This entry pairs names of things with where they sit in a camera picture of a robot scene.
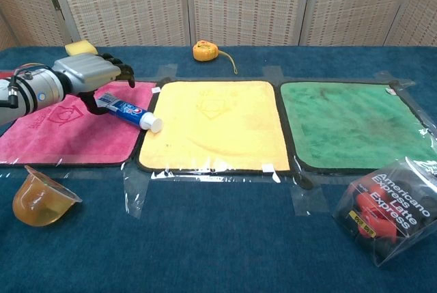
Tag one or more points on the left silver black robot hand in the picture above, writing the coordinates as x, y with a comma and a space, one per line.
85, 71

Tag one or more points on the blue white toothpaste tube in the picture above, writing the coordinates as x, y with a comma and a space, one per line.
131, 111

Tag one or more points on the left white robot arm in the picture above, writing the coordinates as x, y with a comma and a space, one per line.
30, 93

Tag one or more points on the pink cloth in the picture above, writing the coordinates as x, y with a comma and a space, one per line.
68, 136

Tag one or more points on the yellow cloth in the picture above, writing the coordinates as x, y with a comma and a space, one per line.
218, 125

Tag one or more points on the green cloth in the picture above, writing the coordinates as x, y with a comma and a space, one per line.
351, 125

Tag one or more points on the yellow sponge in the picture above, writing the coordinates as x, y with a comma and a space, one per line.
80, 47

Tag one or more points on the red flat case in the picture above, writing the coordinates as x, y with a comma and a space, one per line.
4, 75

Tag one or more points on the orange tape measure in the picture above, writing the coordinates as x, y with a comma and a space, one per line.
204, 50

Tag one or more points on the orange jelly cup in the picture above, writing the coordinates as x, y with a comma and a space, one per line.
41, 201

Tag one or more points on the bamboo folding screen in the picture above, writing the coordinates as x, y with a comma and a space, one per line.
239, 2

